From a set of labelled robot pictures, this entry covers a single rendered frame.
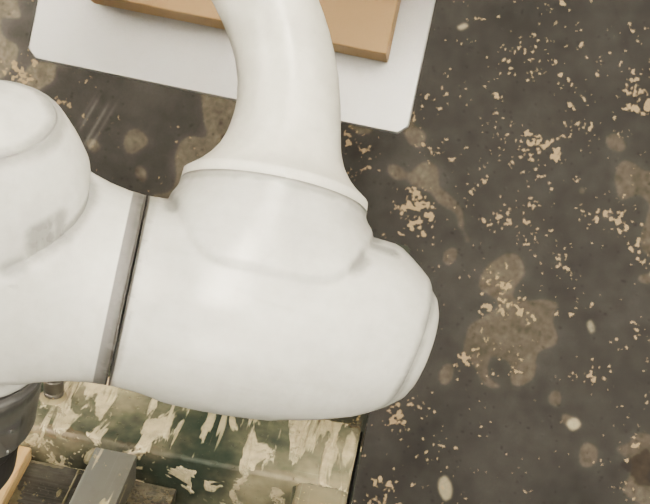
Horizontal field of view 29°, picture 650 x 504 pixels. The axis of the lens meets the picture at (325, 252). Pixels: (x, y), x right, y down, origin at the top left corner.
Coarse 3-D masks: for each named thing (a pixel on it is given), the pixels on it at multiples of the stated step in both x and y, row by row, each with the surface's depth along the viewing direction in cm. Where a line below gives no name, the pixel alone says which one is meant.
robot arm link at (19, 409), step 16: (32, 384) 67; (0, 400) 66; (16, 400) 67; (32, 400) 69; (0, 416) 67; (16, 416) 68; (32, 416) 70; (0, 432) 67; (16, 432) 69; (0, 448) 69
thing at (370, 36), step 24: (96, 0) 157; (120, 0) 152; (144, 0) 152; (168, 0) 152; (192, 0) 151; (336, 0) 151; (360, 0) 150; (384, 0) 150; (216, 24) 156; (336, 24) 151; (360, 24) 150; (384, 24) 150; (336, 48) 155; (360, 48) 150; (384, 48) 150
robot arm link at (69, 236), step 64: (0, 128) 58; (64, 128) 60; (0, 192) 57; (64, 192) 59; (128, 192) 64; (0, 256) 58; (64, 256) 60; (128, 256) 61; (0, 320) 60; (64, 320) 60; (0, 384) 65
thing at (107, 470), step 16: (96, 448) 146; (96, 464) 144; (112, 464) 144; (128, 464) 145; (80, 480) 142; (96, 480) 142; (112, 480) 142; (128, 480) 144; (80, 496) 140; (96, 496) 140; (112, 496) 140; (128, 496) 146
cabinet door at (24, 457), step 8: (24, 448) 148; (24, 456) 147; (16, 464) 146; (24, 464) 147; (16, 472) 144; (8, 480) 143; (16, 480) 144; (8, 488) 142; (0, 496) 141; (8, 496) 142
